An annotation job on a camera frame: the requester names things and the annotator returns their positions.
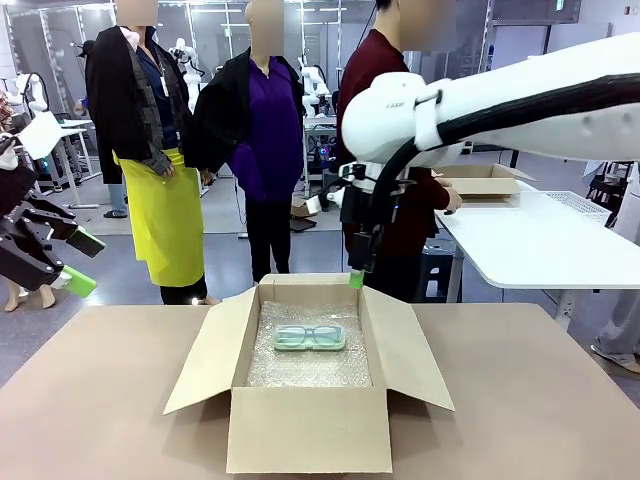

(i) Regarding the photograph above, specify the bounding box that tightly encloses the maroon-sleeved right forearm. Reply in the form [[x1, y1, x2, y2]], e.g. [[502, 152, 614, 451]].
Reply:
[[418, 174, 451, 212]]

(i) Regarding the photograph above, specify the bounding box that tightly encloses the background robot workstation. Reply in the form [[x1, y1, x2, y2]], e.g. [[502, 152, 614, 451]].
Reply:
[[303, 116, 338, 199]]

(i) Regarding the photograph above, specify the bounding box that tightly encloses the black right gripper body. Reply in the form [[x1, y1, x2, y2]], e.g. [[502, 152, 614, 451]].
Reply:
[[340, 184, 404, 234]]

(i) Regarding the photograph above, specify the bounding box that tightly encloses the small open cardboard box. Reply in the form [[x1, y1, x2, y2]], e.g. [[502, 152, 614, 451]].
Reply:
[[431, 163, 539, 198]]

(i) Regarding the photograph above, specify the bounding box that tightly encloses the black cable sleeve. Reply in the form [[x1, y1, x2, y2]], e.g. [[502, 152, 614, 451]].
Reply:
[[373, 72, 640, 224]]

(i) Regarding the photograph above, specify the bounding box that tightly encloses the person's right hand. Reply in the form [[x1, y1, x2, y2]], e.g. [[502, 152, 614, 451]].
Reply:
[[441, 185, 464, 218]]

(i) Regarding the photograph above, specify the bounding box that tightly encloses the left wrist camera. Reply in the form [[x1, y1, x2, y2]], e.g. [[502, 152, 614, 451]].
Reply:
[[0, 132, 22, 171]]

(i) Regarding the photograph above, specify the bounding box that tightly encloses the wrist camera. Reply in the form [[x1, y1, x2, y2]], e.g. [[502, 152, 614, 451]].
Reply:
[[0, 132, 22, 171], [327, 163, 372, 204]]

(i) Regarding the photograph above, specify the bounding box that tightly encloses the person in maroon sweater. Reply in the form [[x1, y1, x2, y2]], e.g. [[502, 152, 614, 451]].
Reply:
[[333, 0, 464, 304]]

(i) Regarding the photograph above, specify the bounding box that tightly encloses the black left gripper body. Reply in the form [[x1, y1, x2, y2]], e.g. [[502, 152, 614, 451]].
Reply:
[[0, 167, 64, 292]]

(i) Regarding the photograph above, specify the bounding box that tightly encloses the white plastic basket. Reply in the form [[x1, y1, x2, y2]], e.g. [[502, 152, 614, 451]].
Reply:
[[518, 189, 613, 227]]

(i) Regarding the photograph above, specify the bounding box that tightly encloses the mannequin with yellow skirt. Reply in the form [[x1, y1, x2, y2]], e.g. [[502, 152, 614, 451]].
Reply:
[[84, 0, 222, 307]]

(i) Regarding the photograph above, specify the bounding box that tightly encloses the bubble wrap sheet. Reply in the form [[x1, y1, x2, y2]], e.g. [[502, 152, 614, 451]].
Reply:
[[244, 299, 374, 389]]

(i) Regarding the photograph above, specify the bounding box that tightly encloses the large cardboard box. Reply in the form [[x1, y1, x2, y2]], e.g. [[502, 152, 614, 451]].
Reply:
[[163, 272, 457, 476]]

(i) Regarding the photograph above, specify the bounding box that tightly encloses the mint green glasses case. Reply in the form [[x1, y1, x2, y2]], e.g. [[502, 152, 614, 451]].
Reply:
[[272, 323, 348, 352]]

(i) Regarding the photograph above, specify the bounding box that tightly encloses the white background desk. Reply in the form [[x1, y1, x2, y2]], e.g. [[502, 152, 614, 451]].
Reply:
[[53, 118, 102, 209]]

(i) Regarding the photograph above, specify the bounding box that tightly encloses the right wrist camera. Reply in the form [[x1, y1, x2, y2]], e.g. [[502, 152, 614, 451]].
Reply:
[[327, 163, 372, 204]]

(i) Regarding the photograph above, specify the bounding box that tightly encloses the white side table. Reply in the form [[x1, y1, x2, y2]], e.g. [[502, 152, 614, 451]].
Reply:
[[433, 189, 640, 331]]

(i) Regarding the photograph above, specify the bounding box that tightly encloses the blue plastic stool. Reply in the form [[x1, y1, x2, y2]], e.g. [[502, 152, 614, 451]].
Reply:
[[413, 243, 464, 304]]

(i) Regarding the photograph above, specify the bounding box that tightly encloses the cardboard box on floor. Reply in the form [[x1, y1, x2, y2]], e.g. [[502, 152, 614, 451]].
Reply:
[[290, 196, 321, 219]]

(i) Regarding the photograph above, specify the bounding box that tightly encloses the mannequin with purple shirt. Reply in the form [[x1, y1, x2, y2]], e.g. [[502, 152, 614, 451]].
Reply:
[[191, 0, 308, 287]]

